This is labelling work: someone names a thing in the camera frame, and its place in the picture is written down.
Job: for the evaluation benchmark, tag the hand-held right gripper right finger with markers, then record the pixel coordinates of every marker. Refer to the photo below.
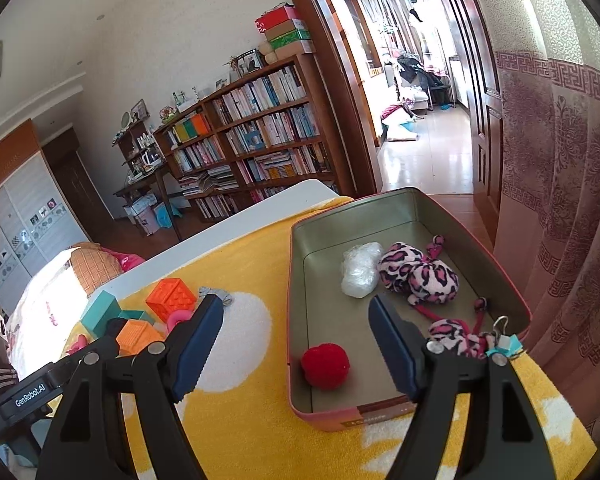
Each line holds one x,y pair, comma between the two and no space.
390,350

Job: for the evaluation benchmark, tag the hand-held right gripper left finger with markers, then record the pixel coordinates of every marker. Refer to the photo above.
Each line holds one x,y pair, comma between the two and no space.
200,345

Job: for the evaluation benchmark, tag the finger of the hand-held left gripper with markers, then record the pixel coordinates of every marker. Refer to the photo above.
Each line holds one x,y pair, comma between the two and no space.
100,347

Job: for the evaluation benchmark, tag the black fuzzy sock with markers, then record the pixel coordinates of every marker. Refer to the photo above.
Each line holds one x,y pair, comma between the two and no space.
114,326

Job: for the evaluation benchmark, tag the pink metal tin box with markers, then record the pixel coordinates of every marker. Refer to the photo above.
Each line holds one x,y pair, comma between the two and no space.
330,320

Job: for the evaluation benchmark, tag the teal cardboard box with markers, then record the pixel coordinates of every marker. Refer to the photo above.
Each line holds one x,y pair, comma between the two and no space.
100,312

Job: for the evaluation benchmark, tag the orange textured cube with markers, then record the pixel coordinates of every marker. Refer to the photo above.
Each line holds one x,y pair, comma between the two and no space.
171,300
137,337

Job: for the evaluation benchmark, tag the grey fabric pouch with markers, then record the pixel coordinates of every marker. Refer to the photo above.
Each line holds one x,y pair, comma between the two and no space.
214,292

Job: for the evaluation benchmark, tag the yellow patterned towel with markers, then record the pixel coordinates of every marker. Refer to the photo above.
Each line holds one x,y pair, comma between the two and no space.
255,360

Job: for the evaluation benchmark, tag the red pompom ball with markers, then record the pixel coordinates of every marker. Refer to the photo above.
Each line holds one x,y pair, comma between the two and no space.
325,366

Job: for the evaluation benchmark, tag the red and plaid bedding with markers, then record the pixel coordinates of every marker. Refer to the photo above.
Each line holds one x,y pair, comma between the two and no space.
45,305

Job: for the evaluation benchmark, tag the orange plaid pillow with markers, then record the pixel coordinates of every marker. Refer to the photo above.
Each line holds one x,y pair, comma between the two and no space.
95,266

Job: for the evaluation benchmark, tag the crumpled clear plastic bag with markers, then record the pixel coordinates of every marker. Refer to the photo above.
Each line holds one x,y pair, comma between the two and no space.
360,270

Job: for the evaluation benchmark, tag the metal clip with teal tag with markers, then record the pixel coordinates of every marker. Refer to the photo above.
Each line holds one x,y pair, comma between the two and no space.
502,342

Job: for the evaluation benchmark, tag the white table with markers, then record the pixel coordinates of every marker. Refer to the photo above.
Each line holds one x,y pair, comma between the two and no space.
220,230

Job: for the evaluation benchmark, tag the white sliding wardrobe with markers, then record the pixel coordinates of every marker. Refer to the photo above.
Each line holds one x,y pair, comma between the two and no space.
30,225

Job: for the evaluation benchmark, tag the dark wooden door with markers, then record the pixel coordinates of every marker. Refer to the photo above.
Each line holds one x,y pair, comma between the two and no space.
80,185

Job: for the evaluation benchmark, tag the dark wooden desk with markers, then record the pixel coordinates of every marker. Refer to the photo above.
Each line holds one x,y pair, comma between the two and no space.
145,185

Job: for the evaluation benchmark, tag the small wooden desk shelf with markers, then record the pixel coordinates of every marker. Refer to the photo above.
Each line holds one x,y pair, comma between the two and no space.
140,145

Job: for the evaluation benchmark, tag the wooden bookshelf with books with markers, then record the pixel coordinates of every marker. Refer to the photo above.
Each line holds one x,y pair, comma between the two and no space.
250,135

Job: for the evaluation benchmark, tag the pink patterned curtain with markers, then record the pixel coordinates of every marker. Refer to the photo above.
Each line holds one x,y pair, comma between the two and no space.
570,210

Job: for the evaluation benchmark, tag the round mirror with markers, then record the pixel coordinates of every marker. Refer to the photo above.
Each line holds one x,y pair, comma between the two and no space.
126,119

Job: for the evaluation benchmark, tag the brown wooden doorframe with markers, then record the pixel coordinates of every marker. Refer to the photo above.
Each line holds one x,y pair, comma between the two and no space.
340,85

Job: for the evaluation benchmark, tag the pile of clothes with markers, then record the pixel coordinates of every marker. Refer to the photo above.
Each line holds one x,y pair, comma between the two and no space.
415,67

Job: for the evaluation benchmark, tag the framed photo on bookshelf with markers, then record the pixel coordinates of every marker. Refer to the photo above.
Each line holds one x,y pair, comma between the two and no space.
247,62

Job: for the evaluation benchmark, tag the beige round ornament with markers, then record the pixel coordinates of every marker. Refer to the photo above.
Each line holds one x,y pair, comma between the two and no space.
266,50

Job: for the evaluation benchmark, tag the tan cardboard box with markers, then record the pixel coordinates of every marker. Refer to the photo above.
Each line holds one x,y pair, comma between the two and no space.
295,50

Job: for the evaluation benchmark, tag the green cardboard box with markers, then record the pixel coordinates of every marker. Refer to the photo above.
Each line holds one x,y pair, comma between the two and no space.
290,37

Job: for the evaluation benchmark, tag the red cardboard box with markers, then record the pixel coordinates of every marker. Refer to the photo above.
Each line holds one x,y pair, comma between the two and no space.
276,17

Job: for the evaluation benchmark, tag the small picture frame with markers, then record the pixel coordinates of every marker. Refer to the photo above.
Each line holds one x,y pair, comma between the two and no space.
139,108

